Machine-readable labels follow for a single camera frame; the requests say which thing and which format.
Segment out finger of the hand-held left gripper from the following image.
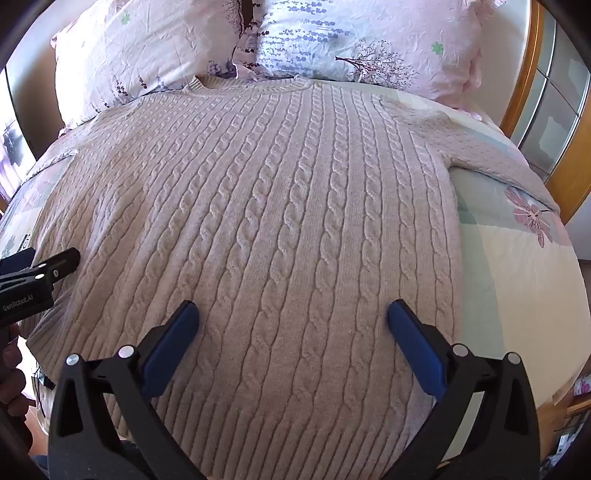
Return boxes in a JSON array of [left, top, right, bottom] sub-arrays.
[[0, 247, 81, 292]]

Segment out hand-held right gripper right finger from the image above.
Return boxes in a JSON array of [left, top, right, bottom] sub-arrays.
[[381, 299, 542, 480]]

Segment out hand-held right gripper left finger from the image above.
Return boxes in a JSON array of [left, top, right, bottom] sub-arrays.
[[48, 300, 208, 480]]

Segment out beige cable knit sweater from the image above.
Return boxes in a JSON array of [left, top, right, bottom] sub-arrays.
[[23, 76, 560, 480]]

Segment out person's left hand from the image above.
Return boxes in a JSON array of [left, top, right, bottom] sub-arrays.
[[0, 322, 29, 418]]

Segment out pastel floral bed sheet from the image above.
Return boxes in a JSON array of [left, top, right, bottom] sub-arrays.
[[0, 83, 583, 480]]

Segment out beige headboard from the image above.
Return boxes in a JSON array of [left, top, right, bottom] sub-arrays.
[[18, 46, 65, 160]]

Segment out pink floral pillow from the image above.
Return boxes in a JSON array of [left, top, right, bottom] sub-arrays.
[[231, 0, 506, 121], [51, 0, 245, 130]]

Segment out wooden framed glass door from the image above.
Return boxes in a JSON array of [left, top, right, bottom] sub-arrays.
[[501, 2, 591, 222]]

